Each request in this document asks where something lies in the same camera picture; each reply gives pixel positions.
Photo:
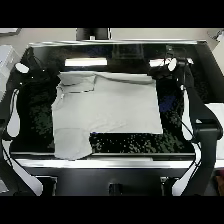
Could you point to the silver frame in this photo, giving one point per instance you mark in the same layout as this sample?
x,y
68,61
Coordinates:
x,y
100,163

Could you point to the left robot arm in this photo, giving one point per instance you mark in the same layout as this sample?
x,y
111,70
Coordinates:
x,y
14,117

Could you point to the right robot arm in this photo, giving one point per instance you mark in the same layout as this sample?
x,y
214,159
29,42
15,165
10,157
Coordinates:
x,y
203,130

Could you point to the white long-sleeved shirt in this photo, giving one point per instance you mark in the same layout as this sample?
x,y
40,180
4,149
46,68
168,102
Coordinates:
x,y
110,110

